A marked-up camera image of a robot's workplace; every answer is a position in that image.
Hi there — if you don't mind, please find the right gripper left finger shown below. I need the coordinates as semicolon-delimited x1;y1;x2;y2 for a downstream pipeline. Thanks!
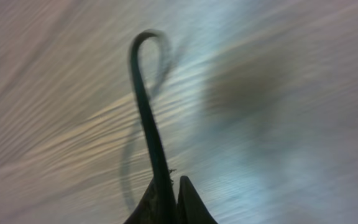
124;179;160;224

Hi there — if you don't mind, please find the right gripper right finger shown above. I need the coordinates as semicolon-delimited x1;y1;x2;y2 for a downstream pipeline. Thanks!
177;175;218;224

